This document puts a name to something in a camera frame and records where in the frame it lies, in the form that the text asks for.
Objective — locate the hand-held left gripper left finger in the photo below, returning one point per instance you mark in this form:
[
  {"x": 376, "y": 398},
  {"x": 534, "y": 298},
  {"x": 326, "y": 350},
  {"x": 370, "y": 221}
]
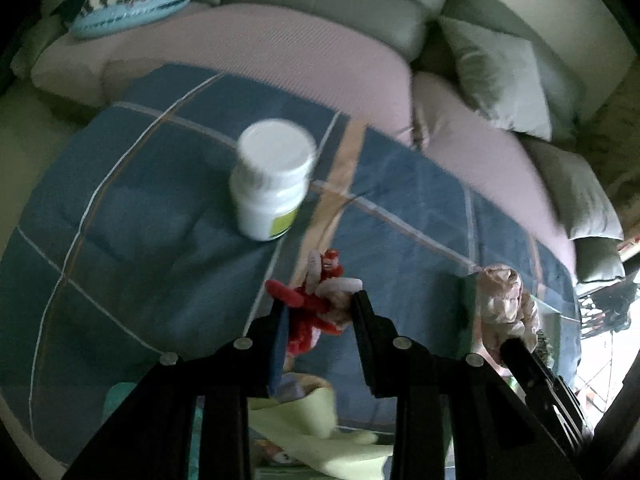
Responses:
[{"x": 279, "y": 350}]

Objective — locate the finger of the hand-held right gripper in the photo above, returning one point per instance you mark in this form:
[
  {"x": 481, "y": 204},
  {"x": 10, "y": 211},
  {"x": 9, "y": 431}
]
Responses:
[{"x": 522, "y": 362}]

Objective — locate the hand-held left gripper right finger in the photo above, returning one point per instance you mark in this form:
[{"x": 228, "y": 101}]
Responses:
[{"x": 367, "y": 340}]

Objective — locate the purple wet wipes packet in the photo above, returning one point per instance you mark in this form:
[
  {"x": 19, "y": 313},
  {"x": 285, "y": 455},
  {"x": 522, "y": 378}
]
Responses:
[{"x": 292, "y": 391}]

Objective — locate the teal box tray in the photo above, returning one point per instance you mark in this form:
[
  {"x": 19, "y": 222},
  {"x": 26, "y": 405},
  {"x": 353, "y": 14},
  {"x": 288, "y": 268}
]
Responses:
[{"x": 550, "y": 327}]

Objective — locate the red fuzzy hair clip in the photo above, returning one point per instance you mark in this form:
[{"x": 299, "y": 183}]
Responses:
[{"x": 312, "y": 310}]

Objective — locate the pink scrunchie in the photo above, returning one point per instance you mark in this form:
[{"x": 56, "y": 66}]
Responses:
[{"x": 502, "y": 300}]

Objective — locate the light green cloth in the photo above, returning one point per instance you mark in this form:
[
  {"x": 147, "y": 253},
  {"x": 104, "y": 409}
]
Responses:
[{"x": 320, "y": 425}]

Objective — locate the grey throw pillow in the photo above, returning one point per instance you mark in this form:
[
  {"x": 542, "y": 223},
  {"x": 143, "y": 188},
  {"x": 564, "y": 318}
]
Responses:
[
  {"x": 500, "y": 75},
  {"x": 600, "y": 260},
  {"x": 575, "y": 190}
]

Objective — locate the blue plaid blanket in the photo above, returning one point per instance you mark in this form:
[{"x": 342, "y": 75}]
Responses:
[{"x": 150, "y": 240}]

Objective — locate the white plastic bottle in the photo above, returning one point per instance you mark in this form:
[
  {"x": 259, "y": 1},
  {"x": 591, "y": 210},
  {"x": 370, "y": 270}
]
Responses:
[{"x": 270, "y": 180}]

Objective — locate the pink sofa seat cover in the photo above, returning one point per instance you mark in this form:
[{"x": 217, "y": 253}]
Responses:
[
  {"x": 480, "y": 160},
  {"x": 65, "y": 60},
  {"x": 300, "y": 60}
]

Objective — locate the beige patterned curtain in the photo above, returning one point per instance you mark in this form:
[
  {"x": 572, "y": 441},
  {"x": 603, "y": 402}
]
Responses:
[{"x": 620, "y": 125}]

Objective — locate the grey sofa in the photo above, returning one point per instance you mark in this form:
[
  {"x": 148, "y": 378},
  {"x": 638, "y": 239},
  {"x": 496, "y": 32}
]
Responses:
[{"x": 360, "y": 5}]

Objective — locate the light blue cushion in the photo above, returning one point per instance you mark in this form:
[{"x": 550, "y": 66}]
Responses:
[{"x": 120, "y": 17}]

